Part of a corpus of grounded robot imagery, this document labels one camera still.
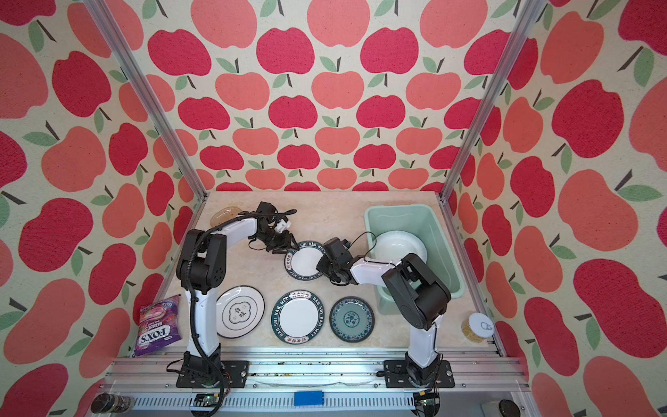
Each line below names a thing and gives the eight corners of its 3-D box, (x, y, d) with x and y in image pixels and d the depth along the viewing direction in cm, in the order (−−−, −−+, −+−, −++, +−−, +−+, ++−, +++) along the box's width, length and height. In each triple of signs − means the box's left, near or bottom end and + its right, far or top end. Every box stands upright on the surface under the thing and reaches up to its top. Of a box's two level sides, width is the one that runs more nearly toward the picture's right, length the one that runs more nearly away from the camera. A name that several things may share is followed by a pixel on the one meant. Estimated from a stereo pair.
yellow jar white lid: (464, 342, 82) (472, 336, 77) (457, 319, 87) (464, 312, 82) (488, 342, 82) (498, 337, 77) (479, 319, 87) (488, 312, 82)
